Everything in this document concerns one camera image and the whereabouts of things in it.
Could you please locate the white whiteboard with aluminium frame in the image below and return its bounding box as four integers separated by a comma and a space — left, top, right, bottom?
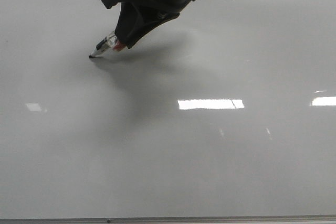
1, 0, 335, 219

